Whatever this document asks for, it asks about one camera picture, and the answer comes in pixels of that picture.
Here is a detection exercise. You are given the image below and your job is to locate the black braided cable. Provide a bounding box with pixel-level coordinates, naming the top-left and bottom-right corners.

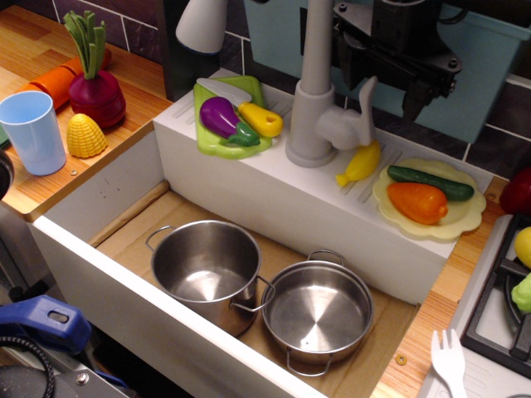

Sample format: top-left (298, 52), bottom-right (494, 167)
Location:
top-left (0, 334), bottom-right (56, 398)

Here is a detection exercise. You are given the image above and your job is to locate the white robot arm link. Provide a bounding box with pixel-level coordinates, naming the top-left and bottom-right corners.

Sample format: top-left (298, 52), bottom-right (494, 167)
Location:
top-left (175, 0), bottom-right (228, 55)

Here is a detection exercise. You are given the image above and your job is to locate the teal plastic bin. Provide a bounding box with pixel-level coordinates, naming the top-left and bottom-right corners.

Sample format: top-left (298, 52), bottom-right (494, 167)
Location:
top-left (245, 1), bottom-right (530, 143)

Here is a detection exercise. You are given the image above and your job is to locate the black toy stove grate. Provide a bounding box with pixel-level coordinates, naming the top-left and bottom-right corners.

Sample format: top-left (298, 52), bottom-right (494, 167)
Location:
top-left (461, 214), bottom-right (530, 378)

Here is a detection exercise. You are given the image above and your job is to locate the green plastic cutting board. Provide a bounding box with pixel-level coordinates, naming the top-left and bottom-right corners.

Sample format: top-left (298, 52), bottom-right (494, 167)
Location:
top-left (193, 83), bottom-right (273, 160)

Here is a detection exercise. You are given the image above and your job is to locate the yellow toy banana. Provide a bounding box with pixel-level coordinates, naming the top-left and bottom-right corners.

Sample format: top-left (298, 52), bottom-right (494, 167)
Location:
top-left (335, 139), bottom-right (381, 187)

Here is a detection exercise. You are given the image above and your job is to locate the yellow toy lemon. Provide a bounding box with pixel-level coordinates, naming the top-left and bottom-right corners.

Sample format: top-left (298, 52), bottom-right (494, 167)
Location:
top-left (514, 226), bottom-right (531, 268)

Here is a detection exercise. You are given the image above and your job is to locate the white plastic fork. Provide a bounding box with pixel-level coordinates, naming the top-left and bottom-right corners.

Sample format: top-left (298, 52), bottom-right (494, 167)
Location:
top-left (431, 329), bottom-right (466, 397)

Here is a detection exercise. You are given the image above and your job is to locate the purple toy eggplant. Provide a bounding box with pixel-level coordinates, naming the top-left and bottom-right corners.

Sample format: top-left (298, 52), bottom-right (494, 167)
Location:
top-left (199, 97), bottom-right (261, 147)

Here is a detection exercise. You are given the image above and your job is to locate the yellow toy corn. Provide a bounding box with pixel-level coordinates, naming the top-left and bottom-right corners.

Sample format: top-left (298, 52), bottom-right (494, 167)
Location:
top-left (66, 114), bottom-right (108, 158)

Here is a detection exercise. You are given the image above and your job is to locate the toy knife yellow handle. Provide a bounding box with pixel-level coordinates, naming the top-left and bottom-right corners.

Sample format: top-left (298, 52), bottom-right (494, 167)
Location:
top-left (196, 76), bottom-right (284, 138)

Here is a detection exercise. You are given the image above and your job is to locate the blue clamp handle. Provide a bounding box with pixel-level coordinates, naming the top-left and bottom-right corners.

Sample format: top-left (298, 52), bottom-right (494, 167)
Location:
top-left (1, 295), bottom-right (92, 354)

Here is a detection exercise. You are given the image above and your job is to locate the grey toy faucet with lever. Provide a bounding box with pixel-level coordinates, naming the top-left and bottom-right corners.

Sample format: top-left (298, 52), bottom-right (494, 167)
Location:
top-left (285, 1), bottom-right (378, 167)

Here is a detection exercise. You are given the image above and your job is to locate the light green toy vegetable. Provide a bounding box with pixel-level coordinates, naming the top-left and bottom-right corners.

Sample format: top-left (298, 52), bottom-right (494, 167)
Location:
top-left (511, 274), bottom-right (531, 313)

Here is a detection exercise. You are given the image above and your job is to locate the tall stainless steel pot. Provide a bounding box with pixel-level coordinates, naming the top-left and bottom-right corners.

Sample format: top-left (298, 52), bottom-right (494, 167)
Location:
top-left (145, 220), bottom-right (275, 337)

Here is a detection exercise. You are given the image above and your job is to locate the orange wooden toy carrot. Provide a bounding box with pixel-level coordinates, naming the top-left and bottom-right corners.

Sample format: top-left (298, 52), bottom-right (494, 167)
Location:
top-left (18, 49), bottom-right (122, 113)

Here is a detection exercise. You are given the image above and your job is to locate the pale yellow scalloped plate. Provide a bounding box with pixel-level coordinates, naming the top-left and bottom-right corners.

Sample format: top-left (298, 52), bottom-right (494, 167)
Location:
top-left (373, 158), bottom-right (486, 241)

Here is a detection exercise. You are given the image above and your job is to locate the light blue plastic cup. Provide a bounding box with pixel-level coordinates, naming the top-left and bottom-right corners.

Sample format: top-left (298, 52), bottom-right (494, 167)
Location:
top-left (1, 90), bottom-right (66, 176)

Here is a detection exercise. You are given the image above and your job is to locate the white toy sink unit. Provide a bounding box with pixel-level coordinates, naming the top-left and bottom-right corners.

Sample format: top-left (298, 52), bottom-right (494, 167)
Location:
top-left (31, 94), bottom-right (499, 397)

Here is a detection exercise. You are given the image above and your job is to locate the shallow stainless steel pan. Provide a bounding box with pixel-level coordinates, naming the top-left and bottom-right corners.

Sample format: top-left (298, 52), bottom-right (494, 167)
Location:
top-left (261, 250), bottom-right (375, 377)

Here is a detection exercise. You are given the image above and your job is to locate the red toy beet with leaves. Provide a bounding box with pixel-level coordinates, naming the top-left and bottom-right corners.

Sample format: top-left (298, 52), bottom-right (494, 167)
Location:
top-left (63, 11), bottom-right (126, 129)

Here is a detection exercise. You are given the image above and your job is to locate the green toy cucumber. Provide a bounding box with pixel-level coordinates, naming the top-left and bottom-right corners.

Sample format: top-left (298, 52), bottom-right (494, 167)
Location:
top-left (387, 165), bottom-right (475, 201)

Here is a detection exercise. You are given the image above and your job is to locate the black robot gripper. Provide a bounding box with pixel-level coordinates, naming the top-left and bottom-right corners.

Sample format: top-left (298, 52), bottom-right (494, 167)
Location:
top-left (334, 1), bottom-right (462, 122)

